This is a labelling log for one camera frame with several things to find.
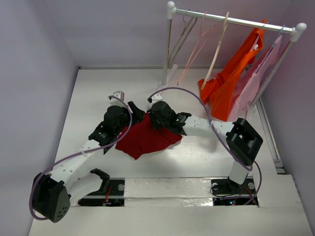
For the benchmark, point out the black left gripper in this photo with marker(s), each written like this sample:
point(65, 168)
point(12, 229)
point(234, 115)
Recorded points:
point(137, 114)

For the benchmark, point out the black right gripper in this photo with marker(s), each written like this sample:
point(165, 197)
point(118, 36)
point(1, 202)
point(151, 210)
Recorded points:
point(154, 118)

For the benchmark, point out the dark red t shirt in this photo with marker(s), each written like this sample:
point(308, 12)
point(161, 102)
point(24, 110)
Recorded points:
point(141, 139)

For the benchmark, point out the beige wooden hanger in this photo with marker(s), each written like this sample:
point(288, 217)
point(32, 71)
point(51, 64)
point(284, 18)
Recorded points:
point(216, 52)

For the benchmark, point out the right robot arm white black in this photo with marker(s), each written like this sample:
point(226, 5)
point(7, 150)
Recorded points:
point(239, 137)

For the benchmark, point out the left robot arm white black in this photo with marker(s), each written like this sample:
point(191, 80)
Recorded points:
point(60, 186)

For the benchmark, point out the orange t shirt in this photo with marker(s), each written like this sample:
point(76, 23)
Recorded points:
point(219, 90)

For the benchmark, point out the pink t shirt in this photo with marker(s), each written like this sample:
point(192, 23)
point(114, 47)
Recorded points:
point(248, 85)

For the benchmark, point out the grey plastic hanger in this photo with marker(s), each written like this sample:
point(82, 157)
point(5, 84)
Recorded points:
point(188, 26)

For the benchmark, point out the white hanger under orange shirt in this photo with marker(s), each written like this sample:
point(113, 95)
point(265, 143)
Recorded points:
point(255, 44)

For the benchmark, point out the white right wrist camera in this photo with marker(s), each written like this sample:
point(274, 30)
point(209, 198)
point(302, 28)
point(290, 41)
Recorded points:
point(154, 99)

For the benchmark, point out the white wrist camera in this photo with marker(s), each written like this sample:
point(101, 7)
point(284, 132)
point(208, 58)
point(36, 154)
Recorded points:
point(154, 99)
point(117, 96)

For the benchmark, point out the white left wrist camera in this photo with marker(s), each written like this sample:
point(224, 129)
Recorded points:
point(117, 96)

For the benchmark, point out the pink wire hanger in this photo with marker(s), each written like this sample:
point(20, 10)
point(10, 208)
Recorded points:
point(204, 36)

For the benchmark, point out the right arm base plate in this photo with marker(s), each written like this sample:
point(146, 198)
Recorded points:
point(228, 193)

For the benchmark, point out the blue wire hanger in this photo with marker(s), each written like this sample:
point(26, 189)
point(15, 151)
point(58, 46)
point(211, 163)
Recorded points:
point(267, 53)

